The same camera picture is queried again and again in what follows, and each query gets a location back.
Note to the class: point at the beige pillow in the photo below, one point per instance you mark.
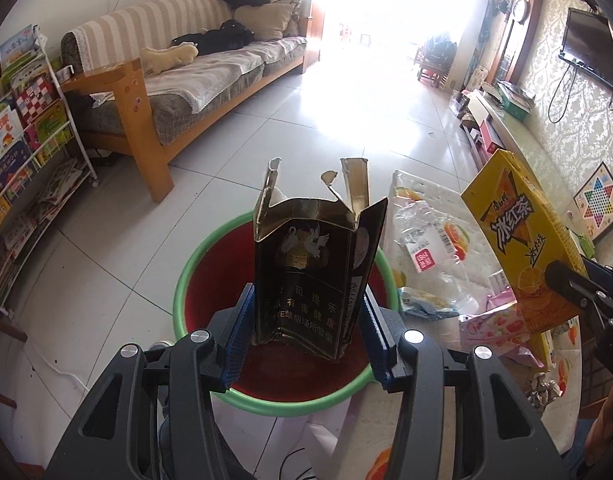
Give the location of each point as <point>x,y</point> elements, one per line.
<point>266,20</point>

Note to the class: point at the black cigarette carton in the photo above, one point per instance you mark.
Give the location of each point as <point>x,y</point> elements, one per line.
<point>296,280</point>

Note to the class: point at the white book rack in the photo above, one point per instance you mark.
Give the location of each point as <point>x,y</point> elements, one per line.
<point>90,167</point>

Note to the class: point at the green and white box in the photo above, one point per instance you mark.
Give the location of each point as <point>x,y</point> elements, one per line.
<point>514,100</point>

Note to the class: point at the crumpled snack packet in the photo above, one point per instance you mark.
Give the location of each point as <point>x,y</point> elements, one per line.
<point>426,302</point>

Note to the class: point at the striped sofa cover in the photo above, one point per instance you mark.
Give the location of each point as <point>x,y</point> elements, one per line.
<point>151,15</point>

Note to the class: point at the wooden door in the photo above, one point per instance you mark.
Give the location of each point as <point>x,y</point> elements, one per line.
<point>316,30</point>

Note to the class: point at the wooden sofa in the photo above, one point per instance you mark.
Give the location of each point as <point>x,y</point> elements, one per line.
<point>136,120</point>

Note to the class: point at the long television cabinet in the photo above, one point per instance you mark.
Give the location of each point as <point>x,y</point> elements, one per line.
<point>516,132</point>

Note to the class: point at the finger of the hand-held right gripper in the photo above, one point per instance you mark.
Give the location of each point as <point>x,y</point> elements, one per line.
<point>569,280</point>
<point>604,272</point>

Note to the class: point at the pink plastic bag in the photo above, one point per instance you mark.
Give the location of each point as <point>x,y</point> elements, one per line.
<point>491,332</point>

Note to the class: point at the star checkers board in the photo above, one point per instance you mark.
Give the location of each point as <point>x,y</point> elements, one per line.
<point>597,202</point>

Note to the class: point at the round wall clock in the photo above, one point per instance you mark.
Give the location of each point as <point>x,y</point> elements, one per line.
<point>520,9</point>

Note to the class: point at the flat screen television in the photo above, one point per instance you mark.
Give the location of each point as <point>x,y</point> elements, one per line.
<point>586,40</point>

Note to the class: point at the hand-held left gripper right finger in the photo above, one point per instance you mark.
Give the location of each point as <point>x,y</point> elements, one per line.
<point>377,332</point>

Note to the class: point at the cream plush toy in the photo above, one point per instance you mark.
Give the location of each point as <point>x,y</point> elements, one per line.
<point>169,56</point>

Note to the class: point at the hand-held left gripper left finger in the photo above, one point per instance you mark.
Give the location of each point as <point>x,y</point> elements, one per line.
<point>239,330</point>

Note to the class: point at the person's right hand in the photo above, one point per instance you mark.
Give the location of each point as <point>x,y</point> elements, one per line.
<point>611,417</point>

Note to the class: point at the wooden chairs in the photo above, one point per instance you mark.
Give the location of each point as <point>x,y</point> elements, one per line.
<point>434,65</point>

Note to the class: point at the clear plastic wrapper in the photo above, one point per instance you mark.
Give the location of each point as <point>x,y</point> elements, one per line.
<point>421,230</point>

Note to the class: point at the yellow drink carton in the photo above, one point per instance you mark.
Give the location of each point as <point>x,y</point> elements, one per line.
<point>516,230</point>

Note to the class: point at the newspaper ball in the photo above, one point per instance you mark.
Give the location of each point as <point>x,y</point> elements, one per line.
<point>545,394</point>

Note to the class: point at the row of children's books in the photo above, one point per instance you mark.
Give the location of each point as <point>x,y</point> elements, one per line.
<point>16,130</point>

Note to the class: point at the red bin with green rim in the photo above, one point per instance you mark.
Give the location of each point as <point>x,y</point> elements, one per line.
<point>211,280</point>

